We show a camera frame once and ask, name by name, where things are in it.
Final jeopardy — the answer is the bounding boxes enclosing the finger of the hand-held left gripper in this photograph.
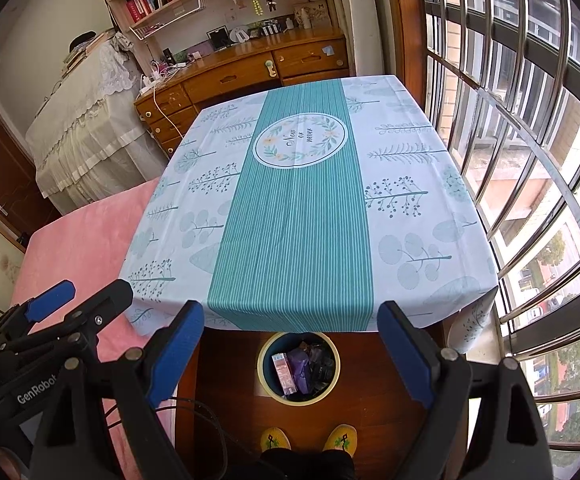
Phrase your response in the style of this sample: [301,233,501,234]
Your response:
[0,280,77,356]
[2,279,135,361]

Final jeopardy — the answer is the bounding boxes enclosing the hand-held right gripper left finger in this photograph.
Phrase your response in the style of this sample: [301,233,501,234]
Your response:
[30,300,205,480]

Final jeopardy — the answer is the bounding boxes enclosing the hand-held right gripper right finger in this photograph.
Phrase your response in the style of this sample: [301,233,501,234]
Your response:
[377,300,555,480]

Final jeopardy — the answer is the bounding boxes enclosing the small black box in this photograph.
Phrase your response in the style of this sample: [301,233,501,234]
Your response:
[310,355,335,386]

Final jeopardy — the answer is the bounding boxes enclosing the blue trash bin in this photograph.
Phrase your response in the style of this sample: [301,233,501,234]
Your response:
[256,331,341,406]

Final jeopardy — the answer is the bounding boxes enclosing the purple plastic bag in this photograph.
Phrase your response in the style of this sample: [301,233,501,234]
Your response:
[290,347,315,393]

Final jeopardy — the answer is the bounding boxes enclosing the pink strawberry carton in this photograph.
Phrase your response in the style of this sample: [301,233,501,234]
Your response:
[271,352,298,395]

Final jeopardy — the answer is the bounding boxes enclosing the yellow embroidered slipper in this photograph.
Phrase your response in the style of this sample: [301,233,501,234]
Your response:
[261,427,291,452]
[322,424,358,457]

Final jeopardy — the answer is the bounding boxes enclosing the brown wooden door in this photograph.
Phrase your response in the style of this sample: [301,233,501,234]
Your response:
[0,105,63,246]

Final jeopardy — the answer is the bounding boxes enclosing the person's dark pants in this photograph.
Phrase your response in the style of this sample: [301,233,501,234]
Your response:
[259,447,355,480]

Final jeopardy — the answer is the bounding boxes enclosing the white power strip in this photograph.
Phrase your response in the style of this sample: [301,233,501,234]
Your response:
[140,60,191,96]

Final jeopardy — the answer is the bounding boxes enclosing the window with metal grille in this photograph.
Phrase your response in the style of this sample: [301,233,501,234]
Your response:
[382,0,580,466]

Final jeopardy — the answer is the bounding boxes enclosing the wooden desk with drawers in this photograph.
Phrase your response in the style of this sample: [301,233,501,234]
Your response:
[134,25,351,156]

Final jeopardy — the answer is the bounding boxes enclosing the pale curtain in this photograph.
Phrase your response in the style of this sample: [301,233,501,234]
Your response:
[317,0,388,78]

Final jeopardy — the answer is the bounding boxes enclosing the brown cardboard box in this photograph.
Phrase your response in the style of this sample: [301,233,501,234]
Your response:
[292,0,331,28]

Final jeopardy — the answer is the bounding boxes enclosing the white cable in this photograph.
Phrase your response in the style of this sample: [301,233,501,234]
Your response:
[140,72,185,143]

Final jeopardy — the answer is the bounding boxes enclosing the black picture frame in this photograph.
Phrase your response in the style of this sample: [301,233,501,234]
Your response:
[207,27,231,52]

